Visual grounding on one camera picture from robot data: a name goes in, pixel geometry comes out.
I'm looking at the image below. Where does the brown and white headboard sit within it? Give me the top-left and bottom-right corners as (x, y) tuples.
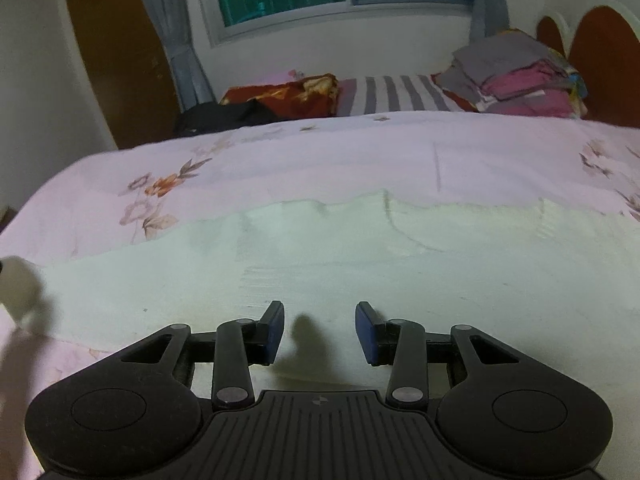
(535, 2), (640, 128)

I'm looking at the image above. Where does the pink floral blanket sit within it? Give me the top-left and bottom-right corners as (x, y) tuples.
(0, 110), (640, 480)

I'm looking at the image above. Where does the grey striped pillow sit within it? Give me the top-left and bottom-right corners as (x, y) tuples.
(334, 74), (466, 118)

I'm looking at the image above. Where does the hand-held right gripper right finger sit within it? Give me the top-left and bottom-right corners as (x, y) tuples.
(354, 301), (521, 409)

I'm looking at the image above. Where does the brown wooden door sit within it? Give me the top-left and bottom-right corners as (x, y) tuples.
(61, 0), (182, 151)

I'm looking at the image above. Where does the grey curtain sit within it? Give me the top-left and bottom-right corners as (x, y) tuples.
(132, 0), (217, 111)
(464, 0), (512, 47)

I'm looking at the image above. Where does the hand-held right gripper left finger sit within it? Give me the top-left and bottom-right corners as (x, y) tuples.
(120, 300), (286, 411)

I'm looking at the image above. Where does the stack of folded clothes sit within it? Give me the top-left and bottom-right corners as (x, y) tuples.
(432, 27), (588, 121)

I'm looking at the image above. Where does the red floral pillow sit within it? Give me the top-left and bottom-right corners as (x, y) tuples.
(220, 73), (341, 121)

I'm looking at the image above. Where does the white cloth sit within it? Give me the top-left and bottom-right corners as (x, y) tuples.
(30, 189), (640, 391)

